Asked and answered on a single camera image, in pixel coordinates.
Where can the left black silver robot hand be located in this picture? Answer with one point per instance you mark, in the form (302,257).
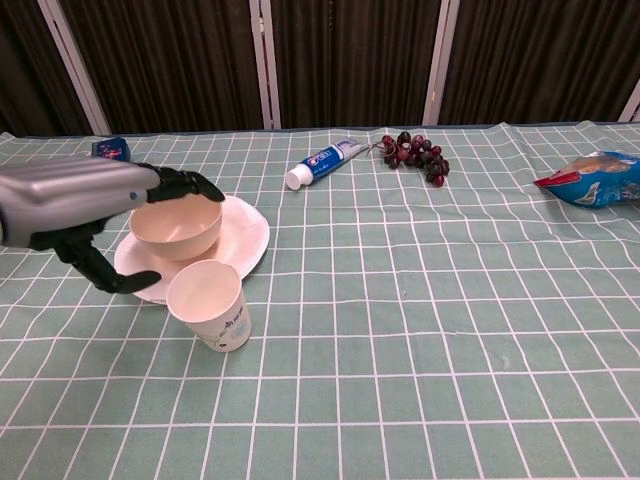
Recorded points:
(65,200)

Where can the white partition post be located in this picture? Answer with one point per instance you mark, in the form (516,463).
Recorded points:
(75,65)
(440,62)
(631,106)
(265,62)

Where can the blue snack bag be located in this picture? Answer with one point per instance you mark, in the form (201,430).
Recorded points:
(600,185)

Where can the small white paper cup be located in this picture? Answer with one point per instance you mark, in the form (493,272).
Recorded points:
(220,325)

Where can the green white grid tablecloth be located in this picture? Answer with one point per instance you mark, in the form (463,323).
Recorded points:
(400,325)

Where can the blue white toothpaste tube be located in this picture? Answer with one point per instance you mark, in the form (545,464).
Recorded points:
(325,160)

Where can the dark pleated curtain panel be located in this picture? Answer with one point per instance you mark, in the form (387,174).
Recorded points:
(170,65)
(540,60)
(25,65)
(355,60)

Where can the white round plate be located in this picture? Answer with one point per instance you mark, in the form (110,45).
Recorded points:
(245,235)

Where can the beige bowl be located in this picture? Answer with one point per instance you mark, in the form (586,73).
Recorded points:
(175,245)

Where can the dark red grape bunch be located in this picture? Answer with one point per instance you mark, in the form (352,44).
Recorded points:
(420,156)

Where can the dark blue printed box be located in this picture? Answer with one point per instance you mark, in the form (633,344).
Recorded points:
(112,149)

